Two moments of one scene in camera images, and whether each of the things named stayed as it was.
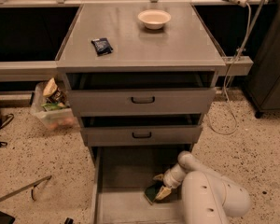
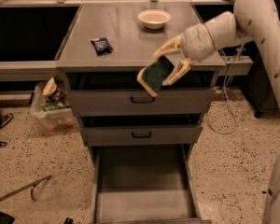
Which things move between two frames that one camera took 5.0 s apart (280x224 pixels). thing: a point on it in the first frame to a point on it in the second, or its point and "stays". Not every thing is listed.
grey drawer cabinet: x=141 y=77 stays
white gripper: x=170 y=179 to x=196 y=43
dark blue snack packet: x=102 y=46 stays
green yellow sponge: x=152 y=192 to x=153 y=75
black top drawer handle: x=143 y=102 stays
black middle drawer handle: x=141 y=136 stays
